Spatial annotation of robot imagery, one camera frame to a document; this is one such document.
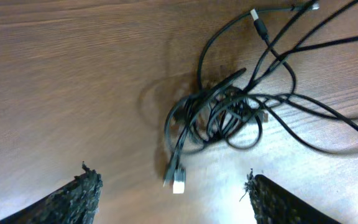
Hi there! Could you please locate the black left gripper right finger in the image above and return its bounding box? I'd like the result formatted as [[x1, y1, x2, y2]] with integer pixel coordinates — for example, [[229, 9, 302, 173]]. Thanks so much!
[[244, 172, 339, 224]]

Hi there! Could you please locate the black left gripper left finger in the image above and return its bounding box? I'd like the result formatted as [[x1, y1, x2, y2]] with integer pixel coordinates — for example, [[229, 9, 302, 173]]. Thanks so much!
[[0, 164, 103, 224]]

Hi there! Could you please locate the black USB cable looped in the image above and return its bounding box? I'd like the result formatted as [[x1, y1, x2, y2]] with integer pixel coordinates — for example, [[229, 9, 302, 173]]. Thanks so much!
[[165, 68, 269, 194]]

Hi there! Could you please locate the black USB cable short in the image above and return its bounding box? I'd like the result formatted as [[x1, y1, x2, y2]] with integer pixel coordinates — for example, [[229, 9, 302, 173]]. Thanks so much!
[[196, 1, 319, 91]]

